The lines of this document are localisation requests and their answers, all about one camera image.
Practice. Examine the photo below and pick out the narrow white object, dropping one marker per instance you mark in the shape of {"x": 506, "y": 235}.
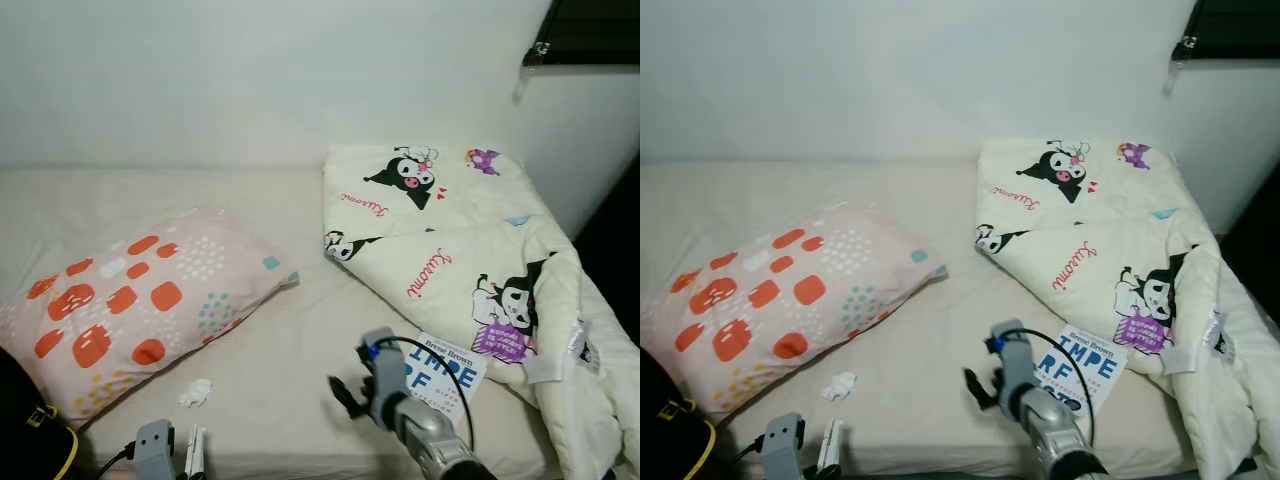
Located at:
{"x": 829, "y": 450}
{"x": 195, "y": 455}

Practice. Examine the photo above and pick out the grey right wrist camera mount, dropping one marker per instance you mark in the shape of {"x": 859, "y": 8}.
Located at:
{"x": 383, "y": 385}
{"x": 1015, "y": 375}

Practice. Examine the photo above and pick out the pink pillow with orange spots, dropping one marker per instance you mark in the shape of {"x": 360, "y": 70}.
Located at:
{"x": 790, "y": 290}
{"x": 150, "y": 300}

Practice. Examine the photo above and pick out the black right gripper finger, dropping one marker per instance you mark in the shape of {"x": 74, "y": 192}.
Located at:
{"x": 356, "y": 410}
{"x": 977, "y": 381}
{"x": 990, "y": 401}
{"x": 342, "y": 390}

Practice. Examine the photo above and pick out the crumpled white tissue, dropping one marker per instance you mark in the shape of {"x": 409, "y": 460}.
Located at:
{"x": 195, "y": 393}
{"x": 840, "y": 386}

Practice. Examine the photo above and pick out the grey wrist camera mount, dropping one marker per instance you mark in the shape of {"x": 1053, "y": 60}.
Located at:
{"x": 383, "y": 385}
{"x": 153, "y": 455}
{"x": 1015, "y": 375}
{"x": 783, "y": 450}

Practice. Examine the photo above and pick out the black cabinet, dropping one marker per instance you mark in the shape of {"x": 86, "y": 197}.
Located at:
{"x": 620, "y": 240}
{"x": 1262, "y": 240}

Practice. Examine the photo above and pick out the dark window frame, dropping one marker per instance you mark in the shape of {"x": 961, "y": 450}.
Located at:
{"x": 1235, "y": 28}
{"x": 595, "y": 30}

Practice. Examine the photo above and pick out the person in black clothes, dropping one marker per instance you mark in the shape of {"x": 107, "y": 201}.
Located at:
{"x": 25, "y": 430}
{"x": 665, "y": 430}

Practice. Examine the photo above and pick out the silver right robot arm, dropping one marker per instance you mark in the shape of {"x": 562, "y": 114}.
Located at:
{"x": 440, "y": 450}
{"x": 1060, "y": 440}

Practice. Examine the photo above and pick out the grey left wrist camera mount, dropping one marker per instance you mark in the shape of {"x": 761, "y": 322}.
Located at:
{"x": 153, "y": 455}
{"x": 783, "y": 450}

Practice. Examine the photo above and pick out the white book with blue letters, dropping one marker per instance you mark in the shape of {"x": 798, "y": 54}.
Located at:
{"x": 1095, "y": 360}
{"x": 455, "y": 365}

